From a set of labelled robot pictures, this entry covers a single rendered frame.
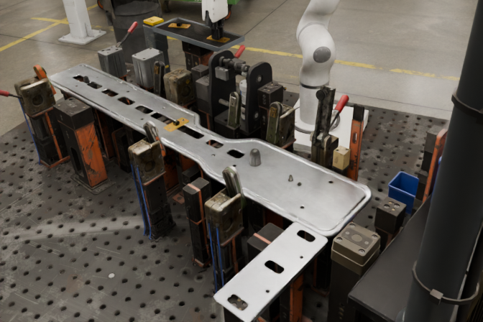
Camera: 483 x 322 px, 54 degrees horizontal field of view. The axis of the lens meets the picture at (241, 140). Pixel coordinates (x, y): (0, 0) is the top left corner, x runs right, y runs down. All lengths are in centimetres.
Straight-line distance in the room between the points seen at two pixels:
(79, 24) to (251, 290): 452
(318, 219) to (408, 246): 22
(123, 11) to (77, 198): 261
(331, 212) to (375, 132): 92
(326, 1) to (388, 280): 104
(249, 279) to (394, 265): 31
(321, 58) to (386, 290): 97
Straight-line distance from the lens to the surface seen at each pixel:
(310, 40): 175
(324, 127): 131
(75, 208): 180
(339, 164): 131
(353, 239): 106
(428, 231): 24
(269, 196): 124
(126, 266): 154
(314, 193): 125
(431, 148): 119
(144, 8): 421
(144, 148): 139
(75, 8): 525
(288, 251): 110
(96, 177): 184
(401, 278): 104
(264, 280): 105
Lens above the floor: 181
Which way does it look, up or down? 34 degrees down
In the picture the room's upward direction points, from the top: 3 degrees counter-clockwise
